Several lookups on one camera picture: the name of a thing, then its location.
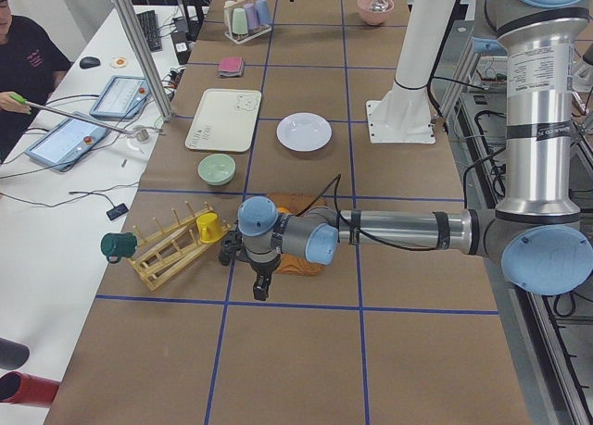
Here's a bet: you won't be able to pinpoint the black computer mouse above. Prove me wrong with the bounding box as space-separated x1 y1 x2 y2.
79 56 101 69

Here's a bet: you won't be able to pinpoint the white round plate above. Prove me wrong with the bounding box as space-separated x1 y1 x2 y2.
276 112 333 152

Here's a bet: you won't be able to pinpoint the metal spoon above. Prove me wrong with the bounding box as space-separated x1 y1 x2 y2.
369 0 390 13

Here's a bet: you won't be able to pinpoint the cream bear tray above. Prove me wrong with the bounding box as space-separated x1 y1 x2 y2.
184 88 261 153

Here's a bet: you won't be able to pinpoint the yellow mug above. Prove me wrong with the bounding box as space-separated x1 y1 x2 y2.
196 212 225 244

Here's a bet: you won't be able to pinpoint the aluminium frame post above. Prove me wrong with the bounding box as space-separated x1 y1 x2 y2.
111 0 173 122

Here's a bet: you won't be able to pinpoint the green cup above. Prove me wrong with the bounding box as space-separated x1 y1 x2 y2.
232 7 248 39

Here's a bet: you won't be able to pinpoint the wooden cutting board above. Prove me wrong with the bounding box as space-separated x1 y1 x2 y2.
267 193 325 278

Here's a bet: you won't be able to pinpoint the light green bowl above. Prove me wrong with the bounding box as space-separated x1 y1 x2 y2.
197 154 236 186

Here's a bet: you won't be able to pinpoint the far teach pendant tablet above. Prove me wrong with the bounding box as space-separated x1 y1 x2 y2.
89 76 150 120

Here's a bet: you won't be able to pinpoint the blue cup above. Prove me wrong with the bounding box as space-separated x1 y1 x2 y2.
255 0 271 26

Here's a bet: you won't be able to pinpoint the red tube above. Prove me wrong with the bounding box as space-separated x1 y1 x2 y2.
1 371 60 407

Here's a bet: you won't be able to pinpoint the black keyboard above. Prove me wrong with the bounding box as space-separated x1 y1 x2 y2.
136 10 162 52

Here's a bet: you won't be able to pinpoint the dark grey tube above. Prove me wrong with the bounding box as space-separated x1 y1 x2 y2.
0 338 30 370

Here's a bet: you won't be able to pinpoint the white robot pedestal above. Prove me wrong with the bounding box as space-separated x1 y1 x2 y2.
366 0 458 144

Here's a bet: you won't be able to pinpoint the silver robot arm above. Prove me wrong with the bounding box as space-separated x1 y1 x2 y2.
238 0 592 301

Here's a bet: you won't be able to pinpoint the white cup rack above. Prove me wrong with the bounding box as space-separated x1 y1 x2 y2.
223 0 272 44

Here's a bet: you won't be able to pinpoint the small metal cylinder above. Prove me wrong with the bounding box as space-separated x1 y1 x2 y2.
132 125 150 144

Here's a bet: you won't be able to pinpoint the near teach pendant tablet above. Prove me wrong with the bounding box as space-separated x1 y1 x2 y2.
25 119 107 171

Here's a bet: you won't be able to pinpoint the teach pendant tablet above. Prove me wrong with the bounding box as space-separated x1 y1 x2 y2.
25 119 107 171
89 76 150 120

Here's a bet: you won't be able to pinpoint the pink bowl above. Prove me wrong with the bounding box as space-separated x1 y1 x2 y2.
357 0 395 26

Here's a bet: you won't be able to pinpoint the round orange white coaster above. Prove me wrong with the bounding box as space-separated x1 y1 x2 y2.
110 56 127 69

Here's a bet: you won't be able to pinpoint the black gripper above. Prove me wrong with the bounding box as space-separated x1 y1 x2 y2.
218 230 281 301

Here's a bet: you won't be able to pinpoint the green handled metal rod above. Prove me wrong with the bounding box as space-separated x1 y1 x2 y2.
9 94 135 136

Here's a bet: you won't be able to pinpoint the pink and grey cloths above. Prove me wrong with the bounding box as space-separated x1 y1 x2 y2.
218 56 245 78

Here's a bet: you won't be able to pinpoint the small black device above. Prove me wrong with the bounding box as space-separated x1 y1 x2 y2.
106 204 129 221

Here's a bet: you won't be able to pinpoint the dark green mug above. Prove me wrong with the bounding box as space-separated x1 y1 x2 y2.
100 232 138 264

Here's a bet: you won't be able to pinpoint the purple cup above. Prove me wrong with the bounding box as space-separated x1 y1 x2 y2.
243 3 259 31

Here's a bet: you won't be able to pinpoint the wooden mug rack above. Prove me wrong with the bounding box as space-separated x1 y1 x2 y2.
128 203 232 291

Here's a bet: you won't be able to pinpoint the person in black shirt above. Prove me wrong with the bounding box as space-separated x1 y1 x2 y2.
0 0 71 160

